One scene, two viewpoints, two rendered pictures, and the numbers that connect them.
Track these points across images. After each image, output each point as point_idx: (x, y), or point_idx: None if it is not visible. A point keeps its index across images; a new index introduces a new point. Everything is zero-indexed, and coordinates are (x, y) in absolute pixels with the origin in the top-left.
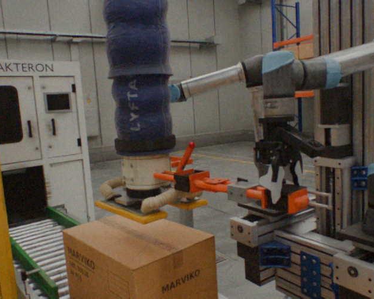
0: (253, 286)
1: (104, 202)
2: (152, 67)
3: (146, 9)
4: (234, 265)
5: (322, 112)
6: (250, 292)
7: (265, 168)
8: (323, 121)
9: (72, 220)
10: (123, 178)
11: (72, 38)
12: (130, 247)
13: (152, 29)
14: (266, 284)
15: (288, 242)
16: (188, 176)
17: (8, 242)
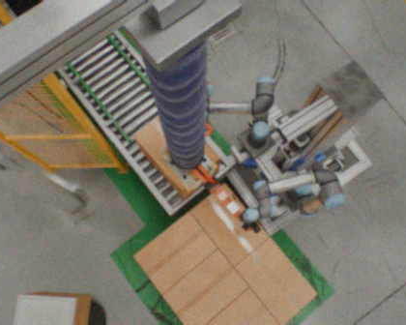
0: (247, 72)
1: (164, 162)
2: (194, 156)
3: (192, 148)
4: (239, 41)
5: (290, 144)
6: (245, 78)
7: (254, 137)
8: (289, 146)
9: (109, 37)
10: None
11: None
12: None
13: (195, 148)
14: (257, 70)
15: (257, 163)
16: (210, 191)
17: (102, 139)
